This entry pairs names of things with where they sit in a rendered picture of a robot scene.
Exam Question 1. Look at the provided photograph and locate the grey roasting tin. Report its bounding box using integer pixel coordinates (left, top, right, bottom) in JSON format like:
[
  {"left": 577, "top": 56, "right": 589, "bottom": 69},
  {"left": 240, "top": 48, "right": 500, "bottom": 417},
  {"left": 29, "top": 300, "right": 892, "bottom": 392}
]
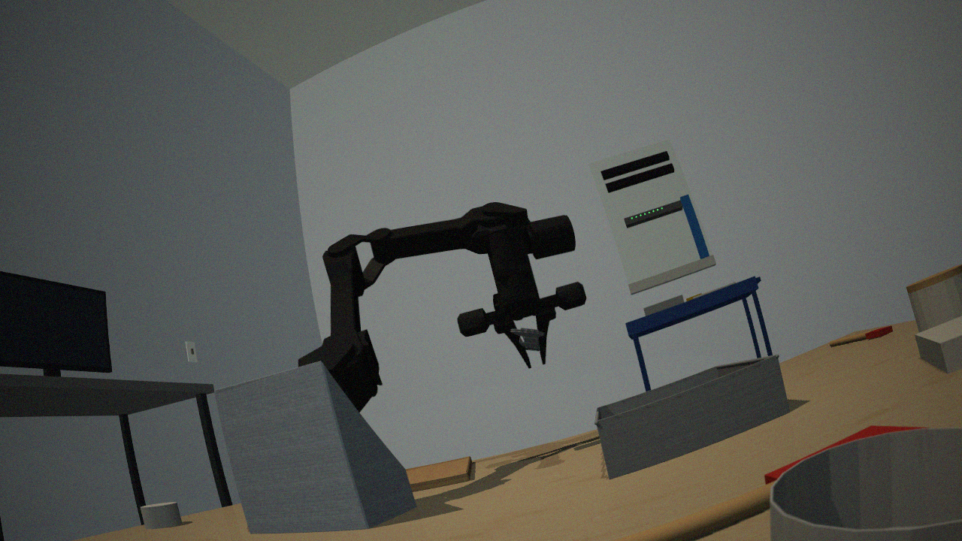
[{"left": 594, "top": 355, "right": 790, "bottom": 479}]

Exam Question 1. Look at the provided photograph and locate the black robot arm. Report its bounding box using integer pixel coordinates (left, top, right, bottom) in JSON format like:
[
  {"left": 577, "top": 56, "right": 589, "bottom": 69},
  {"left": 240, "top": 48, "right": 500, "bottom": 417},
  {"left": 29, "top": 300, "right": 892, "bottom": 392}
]
[{"left": 298, "top": 202, "right": 576, "bottom": 413}]

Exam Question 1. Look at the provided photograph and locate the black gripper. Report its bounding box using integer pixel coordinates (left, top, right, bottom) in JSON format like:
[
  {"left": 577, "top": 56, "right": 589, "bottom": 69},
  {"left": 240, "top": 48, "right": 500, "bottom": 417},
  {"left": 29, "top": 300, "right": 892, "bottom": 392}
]
[{"left": 457, "top": 258, "right": 586, "bottom": 368}]

